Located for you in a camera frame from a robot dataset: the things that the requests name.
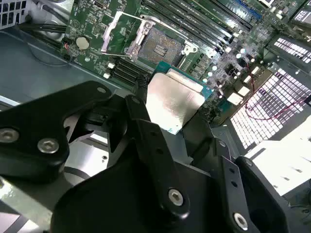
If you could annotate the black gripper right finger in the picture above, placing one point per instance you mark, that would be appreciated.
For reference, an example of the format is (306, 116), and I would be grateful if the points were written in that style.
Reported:
(230, 199)

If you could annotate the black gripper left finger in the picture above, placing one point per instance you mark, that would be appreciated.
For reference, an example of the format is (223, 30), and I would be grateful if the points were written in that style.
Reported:
(36, 121)

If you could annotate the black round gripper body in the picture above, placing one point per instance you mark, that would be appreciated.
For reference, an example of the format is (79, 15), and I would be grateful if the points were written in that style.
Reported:
(109, 206)

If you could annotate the silver-topped CPU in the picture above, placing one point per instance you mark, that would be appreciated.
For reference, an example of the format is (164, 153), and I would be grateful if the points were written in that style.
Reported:
(170, 102)

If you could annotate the metal socket cover frame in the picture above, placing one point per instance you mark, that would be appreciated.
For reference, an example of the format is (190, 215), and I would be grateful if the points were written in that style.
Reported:
(109, 32)

